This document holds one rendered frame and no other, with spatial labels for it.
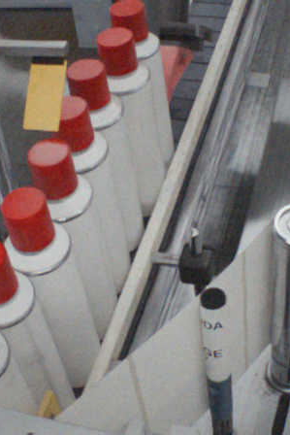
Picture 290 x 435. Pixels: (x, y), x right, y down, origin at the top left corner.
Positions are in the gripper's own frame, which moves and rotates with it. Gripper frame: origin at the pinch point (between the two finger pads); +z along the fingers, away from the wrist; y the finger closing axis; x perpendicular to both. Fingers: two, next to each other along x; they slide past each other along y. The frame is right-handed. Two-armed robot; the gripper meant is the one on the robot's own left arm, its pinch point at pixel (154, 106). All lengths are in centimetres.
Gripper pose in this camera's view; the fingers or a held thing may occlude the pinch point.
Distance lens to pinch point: 86.5
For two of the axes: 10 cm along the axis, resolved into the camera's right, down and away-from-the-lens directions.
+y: 9.5, 1.2, -2.8
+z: -0.8, 9.9, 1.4
